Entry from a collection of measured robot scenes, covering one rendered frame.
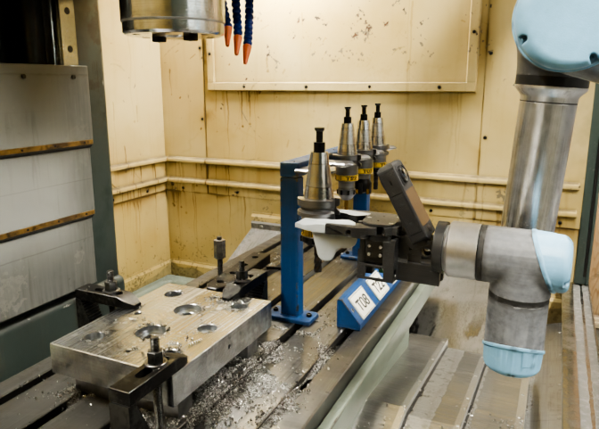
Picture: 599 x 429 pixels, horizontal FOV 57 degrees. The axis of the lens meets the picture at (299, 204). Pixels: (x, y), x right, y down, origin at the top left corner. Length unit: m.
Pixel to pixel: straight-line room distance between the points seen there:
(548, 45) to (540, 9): 0.04
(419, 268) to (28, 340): 0.91
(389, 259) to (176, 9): 0.46
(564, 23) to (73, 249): 1.11
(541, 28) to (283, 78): 1.36
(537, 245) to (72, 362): 0.68
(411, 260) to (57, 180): 0.83
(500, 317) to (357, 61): 1.22
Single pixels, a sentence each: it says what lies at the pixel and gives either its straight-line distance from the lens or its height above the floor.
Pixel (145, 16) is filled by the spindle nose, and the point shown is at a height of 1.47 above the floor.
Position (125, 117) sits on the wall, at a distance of 2.07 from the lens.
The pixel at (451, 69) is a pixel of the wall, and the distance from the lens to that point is 1.77.
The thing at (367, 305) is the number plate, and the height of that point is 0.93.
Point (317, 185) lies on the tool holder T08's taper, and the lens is 0.80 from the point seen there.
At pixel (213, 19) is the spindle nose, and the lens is 0.88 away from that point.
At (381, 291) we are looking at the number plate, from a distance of 1.26.
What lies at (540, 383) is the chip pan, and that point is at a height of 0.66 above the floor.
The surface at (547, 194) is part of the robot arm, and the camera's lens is 0.85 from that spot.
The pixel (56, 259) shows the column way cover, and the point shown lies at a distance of 1.37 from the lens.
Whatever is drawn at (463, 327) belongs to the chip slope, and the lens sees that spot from 1.61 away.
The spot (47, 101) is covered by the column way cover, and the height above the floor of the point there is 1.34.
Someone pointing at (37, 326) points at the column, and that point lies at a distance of 1.39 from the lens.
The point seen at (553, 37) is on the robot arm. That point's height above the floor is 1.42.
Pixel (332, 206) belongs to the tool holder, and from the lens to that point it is 0.80.
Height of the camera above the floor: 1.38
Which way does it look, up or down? 12 degrees down
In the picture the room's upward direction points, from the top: straight up
